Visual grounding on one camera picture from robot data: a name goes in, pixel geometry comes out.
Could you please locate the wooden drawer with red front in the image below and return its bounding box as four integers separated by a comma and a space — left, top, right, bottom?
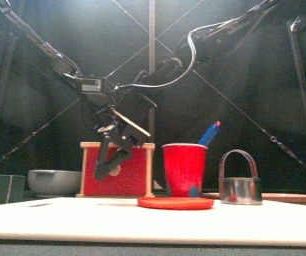
85, 147, 149, 197

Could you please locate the wooden drawer box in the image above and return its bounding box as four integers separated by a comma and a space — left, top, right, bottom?
79, 141, 158, 198

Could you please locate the grey bowl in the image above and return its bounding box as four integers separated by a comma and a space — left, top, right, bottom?
27, 169, 83, 199

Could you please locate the red dough disc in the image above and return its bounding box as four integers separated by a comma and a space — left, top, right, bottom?
136, 196, 216, 211

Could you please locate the red plastic cup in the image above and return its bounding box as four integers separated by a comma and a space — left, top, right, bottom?
160, 142, 210, 198

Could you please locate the blue red-tipped toy utensil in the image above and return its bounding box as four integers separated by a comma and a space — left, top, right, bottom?
198, 120, 223, 147

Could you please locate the white cutting board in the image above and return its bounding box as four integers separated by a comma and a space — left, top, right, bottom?
0, 196, 306, 248

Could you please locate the blue tape piece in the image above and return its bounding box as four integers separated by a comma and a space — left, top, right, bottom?
188, 185, 202, 198

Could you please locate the small black stick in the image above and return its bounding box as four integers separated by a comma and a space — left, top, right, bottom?
25, 202, 53, 208

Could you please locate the green striped block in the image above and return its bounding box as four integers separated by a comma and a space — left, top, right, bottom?
0, 172, 28, 207

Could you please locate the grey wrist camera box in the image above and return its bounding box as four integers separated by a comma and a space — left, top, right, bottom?
76, 75, 107, 96

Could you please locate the thin diagonal brace cord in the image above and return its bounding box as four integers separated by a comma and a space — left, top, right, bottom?
109, 0, 306, 183
0, 0, 206, 173

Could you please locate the grey robot arm cable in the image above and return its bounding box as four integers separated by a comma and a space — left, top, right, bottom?
113, 21, 232, 91

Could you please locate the vertical metal frame pole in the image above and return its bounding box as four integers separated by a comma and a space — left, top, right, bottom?
147, 0, 158, 141

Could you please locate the dark bent frame pipe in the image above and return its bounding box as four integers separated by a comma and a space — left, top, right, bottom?
287, 16, 306, 168

